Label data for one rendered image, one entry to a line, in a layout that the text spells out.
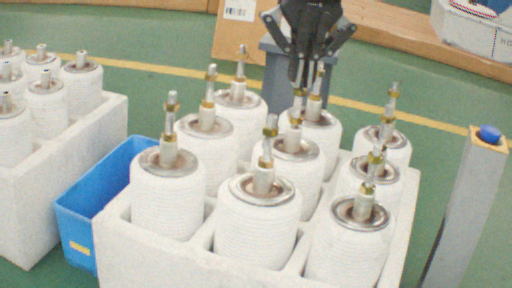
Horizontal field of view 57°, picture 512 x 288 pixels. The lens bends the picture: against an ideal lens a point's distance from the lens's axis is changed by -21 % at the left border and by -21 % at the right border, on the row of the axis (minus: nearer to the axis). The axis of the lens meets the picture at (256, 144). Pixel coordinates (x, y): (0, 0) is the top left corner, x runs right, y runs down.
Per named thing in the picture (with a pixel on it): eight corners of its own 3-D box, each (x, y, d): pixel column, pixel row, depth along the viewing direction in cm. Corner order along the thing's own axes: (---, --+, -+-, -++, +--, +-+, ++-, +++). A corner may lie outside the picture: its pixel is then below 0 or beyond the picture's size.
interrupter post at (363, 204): (346, 214, 63) (352, 188, 62) (361, 209, 65) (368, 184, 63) (358, 224, 62) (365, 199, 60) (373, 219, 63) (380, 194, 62)
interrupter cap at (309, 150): (271, 165, 72) (272, 160, 72) (254, 138, 79) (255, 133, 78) (327, 163, 74) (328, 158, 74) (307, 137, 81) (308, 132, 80)
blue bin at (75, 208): (132, 188, 110) (132, 132, 105) (180, 205, 107) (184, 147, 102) (57, 260, 84) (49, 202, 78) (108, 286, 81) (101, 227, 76)
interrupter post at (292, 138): (284, 155, 75) (288, 131, 74) (279, 146, 77) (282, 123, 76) (302, 154, 76) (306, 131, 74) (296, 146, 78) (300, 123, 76)
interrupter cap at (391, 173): (387, 193, 69) (388, 188, 68) (338, 172, 73) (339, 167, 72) (407, 173, 74) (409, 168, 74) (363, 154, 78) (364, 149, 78)
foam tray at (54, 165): (10, 134, 122) (8, 68, 114) (126, 179, 113) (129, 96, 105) (-89, 200, 88) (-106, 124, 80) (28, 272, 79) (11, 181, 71)
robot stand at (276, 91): (254, 156, 129) (272, 26, 116) (320, 170, 127) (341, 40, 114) (239, 188, 116) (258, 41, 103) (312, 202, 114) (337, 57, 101)
